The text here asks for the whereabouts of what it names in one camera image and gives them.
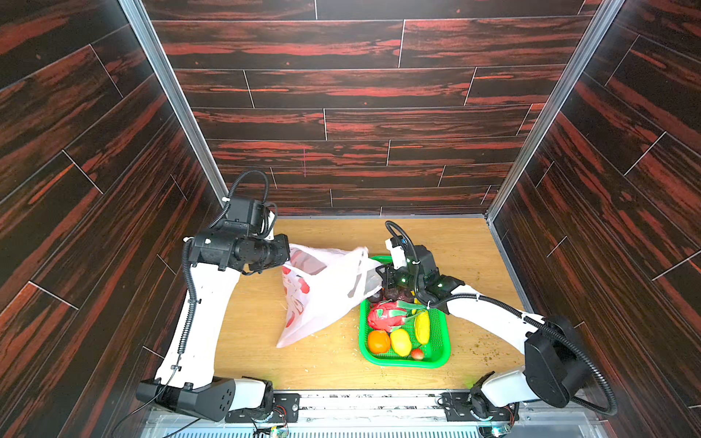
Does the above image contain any pink dragon fruit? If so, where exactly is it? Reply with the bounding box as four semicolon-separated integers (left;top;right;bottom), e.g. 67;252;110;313
367;300;423;333

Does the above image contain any yellow lemon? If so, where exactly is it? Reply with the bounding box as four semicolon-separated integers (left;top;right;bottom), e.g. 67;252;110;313
390;328;413;358

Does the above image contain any pink printed plastic bag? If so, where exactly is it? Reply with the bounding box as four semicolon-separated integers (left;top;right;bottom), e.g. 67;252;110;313
277;244;382;349

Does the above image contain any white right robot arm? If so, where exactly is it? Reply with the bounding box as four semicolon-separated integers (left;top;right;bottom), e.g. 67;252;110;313
378;239;618;421

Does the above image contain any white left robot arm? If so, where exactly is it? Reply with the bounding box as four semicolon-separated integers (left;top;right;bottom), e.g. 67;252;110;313
136;230;290;422

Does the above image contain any orange fake fruit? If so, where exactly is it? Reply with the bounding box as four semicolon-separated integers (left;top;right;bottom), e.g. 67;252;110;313
367;330;392;355

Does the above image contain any small yellow banana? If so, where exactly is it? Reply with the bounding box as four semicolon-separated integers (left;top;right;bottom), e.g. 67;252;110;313
414;310;431;345

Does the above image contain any small red fruit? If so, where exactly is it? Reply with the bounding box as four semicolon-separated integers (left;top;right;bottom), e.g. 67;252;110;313
410;349;425;361

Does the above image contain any green plastic basket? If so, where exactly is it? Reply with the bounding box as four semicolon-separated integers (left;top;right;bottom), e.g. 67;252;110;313
358;254;452;369

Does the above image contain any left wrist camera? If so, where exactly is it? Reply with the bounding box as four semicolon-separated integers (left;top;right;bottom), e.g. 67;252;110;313
221;197;276;239

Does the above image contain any metal base rail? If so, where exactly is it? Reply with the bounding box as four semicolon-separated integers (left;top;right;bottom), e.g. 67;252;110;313
140;389;607;437

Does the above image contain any aluminium corner post left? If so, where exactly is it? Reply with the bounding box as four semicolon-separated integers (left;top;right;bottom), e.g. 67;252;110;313
118;0;228;205

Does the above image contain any aluminium corner post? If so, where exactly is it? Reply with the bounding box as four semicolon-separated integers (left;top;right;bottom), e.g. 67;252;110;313
486;0;624;230
118;0;228;205

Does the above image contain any aluminium corner post right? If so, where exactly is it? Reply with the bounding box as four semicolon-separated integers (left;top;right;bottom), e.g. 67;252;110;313
486;0;624;230

